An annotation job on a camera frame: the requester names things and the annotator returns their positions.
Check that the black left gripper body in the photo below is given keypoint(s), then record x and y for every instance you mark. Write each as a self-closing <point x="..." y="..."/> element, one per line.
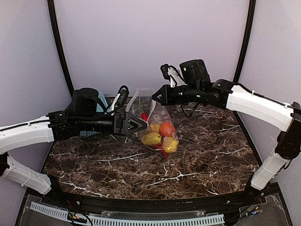
<point x="120" y="123"/>

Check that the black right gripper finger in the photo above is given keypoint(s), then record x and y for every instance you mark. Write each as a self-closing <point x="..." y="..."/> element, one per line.
<point x="160" y="94"/>
<point x="161" y="101"/>

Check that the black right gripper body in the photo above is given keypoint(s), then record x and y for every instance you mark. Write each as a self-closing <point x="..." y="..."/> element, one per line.
<point x="167" y="94"/>

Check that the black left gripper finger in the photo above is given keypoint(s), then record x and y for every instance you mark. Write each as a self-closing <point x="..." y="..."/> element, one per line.
<point x="134" y="124"/>
<point x="133" y="130"/>

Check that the yellow banana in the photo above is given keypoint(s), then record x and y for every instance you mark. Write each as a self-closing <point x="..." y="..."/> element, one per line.
<point x="152" y="138"/>

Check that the clear zip top bag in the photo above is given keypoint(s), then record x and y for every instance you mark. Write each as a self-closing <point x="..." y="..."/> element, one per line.
<point x="143" y="107"/>

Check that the orange fruit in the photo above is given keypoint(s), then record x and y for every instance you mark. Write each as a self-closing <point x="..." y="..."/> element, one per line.
<point x="167" y="129"/>

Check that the red chili pepper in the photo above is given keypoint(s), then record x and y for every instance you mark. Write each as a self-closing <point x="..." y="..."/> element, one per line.
<point x="155" y="147"/>

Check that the yellow round fruit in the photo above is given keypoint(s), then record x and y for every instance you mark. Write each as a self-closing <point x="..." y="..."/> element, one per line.
<point x="170" y="144"/>

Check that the yellow oblong fruit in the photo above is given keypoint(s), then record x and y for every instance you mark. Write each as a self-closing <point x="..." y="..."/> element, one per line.
<point x="155" y="128"/>

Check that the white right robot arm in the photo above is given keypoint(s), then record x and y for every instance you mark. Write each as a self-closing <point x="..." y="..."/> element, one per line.
<point x="192" y="84"/>

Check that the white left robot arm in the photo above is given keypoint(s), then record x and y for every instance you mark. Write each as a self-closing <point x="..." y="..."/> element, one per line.
<point x="86" y="112"/>

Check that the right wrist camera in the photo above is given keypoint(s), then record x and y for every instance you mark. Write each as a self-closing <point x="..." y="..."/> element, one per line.
<point x="170" y="73"/>

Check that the black front table rail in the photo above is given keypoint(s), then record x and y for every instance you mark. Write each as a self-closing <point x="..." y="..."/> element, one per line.
<point x="228" y="204"/>

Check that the white slotted cable duct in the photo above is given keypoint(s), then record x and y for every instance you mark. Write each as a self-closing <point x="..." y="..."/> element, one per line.
<point x="114" y="218"/>

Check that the black right frame post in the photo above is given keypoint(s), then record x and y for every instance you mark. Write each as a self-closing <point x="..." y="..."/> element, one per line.
<point x="245" y="40"/>

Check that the black frame post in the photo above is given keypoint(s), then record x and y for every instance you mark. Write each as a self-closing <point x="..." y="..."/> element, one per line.
<point x="59" y="45"/>
<point x="245" y="40"/>

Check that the black left frame post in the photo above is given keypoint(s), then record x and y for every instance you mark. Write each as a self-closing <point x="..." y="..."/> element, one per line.
<point x="59" y="45"/>

